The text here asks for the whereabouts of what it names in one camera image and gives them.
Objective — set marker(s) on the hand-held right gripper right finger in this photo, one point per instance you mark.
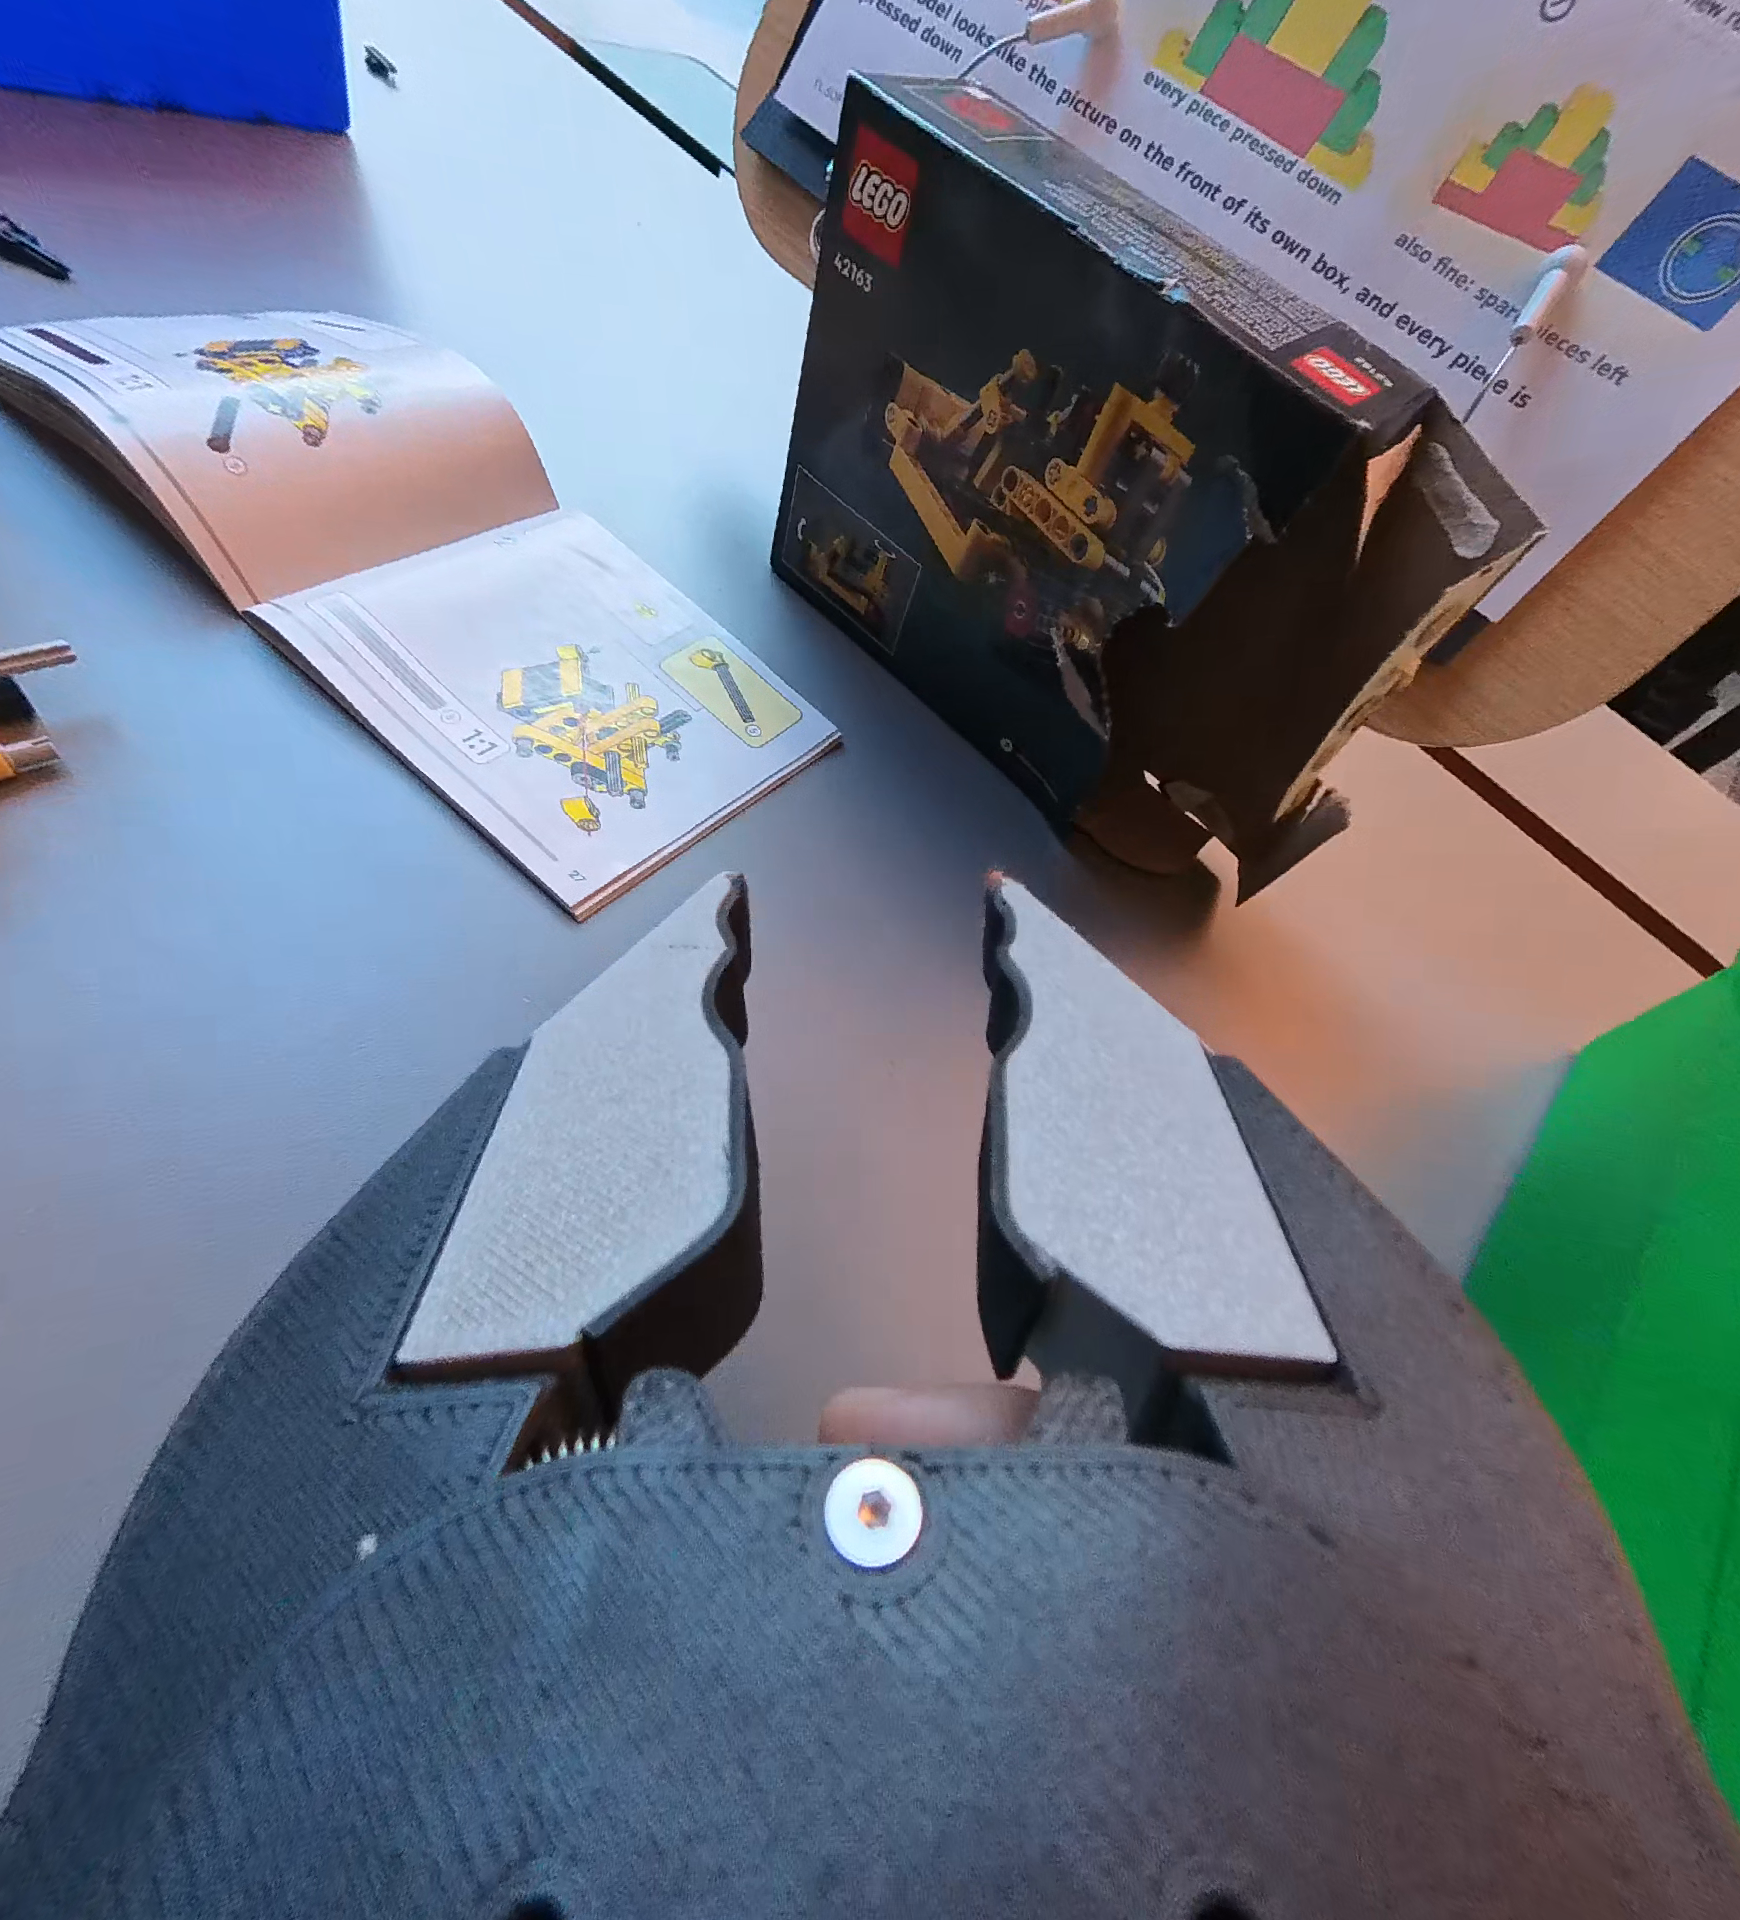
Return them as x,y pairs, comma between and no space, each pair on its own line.
1148,1201

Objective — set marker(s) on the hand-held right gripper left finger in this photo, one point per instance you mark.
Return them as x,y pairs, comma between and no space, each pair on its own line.
585,1170

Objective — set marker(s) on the open lego instruction booklet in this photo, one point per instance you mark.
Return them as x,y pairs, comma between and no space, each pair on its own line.
405,495

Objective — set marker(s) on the black lego box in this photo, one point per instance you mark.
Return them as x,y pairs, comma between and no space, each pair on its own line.
990,450

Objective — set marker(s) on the small black lego piece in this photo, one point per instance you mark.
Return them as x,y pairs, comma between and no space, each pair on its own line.
23,248

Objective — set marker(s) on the person's right hand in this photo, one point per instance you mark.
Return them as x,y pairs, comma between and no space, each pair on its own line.
930,1416

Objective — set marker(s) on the green cloth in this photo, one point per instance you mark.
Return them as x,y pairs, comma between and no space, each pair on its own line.
1680,1349

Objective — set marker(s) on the dark glass panel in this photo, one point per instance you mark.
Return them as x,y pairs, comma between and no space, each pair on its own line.
659,75

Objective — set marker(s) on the white printed instruction sheet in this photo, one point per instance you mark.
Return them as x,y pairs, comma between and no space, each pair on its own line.
1425,53

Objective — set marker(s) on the blue box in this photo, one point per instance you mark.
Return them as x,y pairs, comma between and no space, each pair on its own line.
121,53

